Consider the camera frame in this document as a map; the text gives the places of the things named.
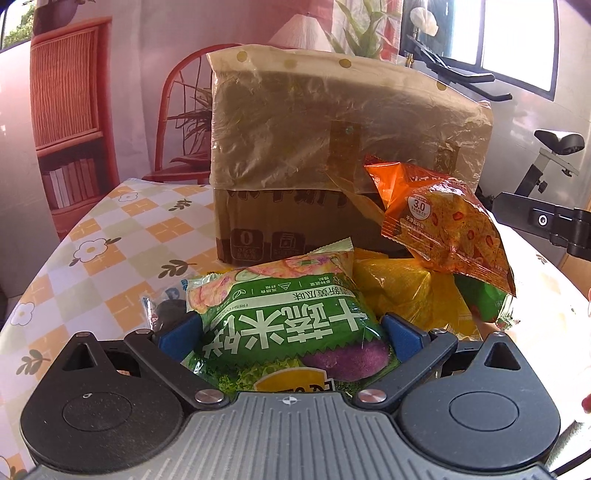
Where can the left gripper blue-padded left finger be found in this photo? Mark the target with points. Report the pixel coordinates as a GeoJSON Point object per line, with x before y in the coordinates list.
{"type": "Point", "coordinates": [162, 352]}

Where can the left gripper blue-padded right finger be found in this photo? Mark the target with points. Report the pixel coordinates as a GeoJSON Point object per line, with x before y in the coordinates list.
{"type": "Point", "coordinates": [421, 353]}

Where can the green triangle chip bag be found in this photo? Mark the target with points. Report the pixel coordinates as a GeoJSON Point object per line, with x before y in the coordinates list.
{"type": "Point", "coordinates": [485, 301]}

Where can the green rice cracker snack bag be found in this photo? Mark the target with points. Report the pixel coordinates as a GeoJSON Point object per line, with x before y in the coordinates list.
{"type": "Point", "coordinates": [294, 325]}

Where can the orange corn chip bag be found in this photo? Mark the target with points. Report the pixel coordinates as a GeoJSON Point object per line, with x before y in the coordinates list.
{"type": "Point", "coordinates": [441, 221]}

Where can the clear blue small snack packet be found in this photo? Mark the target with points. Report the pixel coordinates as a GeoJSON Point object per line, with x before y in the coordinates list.
{"type": "Point", "coordinates": [166, 309]}

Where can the yellow snack bag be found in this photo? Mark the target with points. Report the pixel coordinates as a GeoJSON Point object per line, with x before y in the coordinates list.
{"type": "Point", "coordinates": [405, 287]}

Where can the black exercise bike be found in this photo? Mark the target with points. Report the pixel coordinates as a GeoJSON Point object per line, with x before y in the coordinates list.
{"type": "Point", "coordinates": [556, 145]}

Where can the checkered floral tablecloth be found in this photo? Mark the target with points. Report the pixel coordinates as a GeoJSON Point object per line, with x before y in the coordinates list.
{"type": "Point", "coordinates": [143, 237]}

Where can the cardboard box with plastic cover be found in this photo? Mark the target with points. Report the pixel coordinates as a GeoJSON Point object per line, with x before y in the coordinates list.
{"type": "Point", "coordinates": [291, 130]}

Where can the white cloth on bike handle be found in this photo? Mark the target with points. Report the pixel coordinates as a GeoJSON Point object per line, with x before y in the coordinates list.
{"type": "Point", "coordinates": [424, 20]}

